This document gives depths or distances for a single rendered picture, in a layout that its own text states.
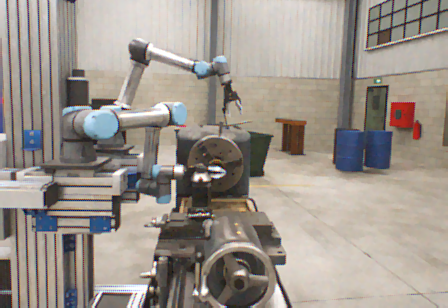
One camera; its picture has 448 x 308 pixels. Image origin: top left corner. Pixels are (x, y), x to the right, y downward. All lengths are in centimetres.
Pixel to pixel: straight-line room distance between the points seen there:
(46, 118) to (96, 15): 1069
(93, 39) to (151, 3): 220
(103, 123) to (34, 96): 48
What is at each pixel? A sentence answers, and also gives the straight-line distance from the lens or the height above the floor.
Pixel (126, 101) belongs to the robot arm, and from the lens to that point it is 215.
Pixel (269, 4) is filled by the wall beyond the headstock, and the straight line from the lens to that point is 1291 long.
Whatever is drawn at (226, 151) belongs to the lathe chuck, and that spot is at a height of 116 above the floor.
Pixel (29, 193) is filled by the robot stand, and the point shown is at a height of 106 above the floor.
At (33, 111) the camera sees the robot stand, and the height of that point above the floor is 136.
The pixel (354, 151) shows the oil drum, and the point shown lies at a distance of 821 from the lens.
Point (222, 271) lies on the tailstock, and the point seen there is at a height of 108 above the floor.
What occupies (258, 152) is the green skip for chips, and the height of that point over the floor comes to 51.
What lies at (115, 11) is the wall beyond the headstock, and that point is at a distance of 1235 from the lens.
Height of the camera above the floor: 142
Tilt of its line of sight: 6 degrees down
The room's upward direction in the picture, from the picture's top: 1 degrees clockwise
